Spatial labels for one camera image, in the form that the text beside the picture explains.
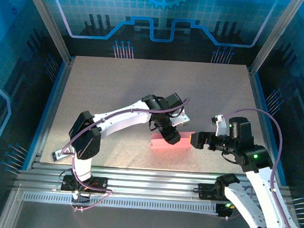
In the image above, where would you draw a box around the black controller box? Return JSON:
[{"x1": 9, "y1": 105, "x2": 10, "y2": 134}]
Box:
[{"x1": 215, "y1": 202, "x2": 235, "y2": 219}]

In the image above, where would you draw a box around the aluminium lower frame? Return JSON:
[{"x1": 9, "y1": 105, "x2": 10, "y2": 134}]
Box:
[{"x1": 0, "y1": 187, "x2": 304, "y2": 228}]

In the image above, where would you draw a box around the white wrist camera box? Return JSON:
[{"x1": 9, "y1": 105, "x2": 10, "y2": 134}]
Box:
[
  {"x1": 170, "y1": 109, "x2": 191, "y2": 128},
  {"x1": 210, "y1": 113, "x2": 230, "y2": 138}
]

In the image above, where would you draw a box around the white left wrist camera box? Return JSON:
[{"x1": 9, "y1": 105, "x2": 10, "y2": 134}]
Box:
[{"x1": 170, "y1": 109, "x2": 191, "y2": 128}]

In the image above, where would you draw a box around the white connector block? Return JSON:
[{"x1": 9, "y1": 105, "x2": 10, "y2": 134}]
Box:
[{"x1": 70, "y1": 189, "x2": 92, "y2": 204}]

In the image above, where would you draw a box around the slotted grey cable duct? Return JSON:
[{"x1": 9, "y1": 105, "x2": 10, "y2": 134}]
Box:
[{"x1": 22, "y1": 191, "x2": 221, "y2": 215}]

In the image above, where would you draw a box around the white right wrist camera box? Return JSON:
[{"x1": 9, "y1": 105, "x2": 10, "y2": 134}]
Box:
[{"x1": 210, "y1": 113, "x2": 230, "y2": 138}]

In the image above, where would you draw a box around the aluminium mounting rail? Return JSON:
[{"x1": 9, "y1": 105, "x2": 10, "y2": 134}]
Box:
[{"x1": 12, "y1": 160, "x2": 295, "y2": 209}]

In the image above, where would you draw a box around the aluminium table side rail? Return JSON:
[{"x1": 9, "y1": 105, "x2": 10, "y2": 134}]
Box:
[
  {"x1": 241, "y1": 68, "x2": 291, "y2": 186},
  {"x1": 22, "y1": 54, "x2": 76, "y2": 173}
]

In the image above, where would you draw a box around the pink paper box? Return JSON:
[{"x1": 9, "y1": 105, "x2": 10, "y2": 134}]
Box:
[{"x1": 150, "y1": 128, "x2": 196, "y2": 153}]

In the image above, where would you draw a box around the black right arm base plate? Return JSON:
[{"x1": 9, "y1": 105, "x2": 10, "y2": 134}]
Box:
[{"x1": 197, "y1": 183, "x2": 246, "y2": 203}]

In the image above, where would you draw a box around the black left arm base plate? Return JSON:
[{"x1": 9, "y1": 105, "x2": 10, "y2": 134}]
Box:
[{"x1": 60, "y1": 174, "x2": 109, "y2": 194}]

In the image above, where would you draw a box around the aluminium frame post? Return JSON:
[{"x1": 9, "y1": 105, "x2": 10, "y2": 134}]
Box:
[
  {"x1": 248, "y1": 0, "x2": 304, "y2": 78},
  {"x1": 18, "y1": 0, "x2": 76, "y2": 64}
]

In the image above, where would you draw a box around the black card with white label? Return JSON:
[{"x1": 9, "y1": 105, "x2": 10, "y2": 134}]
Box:
[{"x1": 51, "y1": 146, "x2": 75, "y2": 164}]

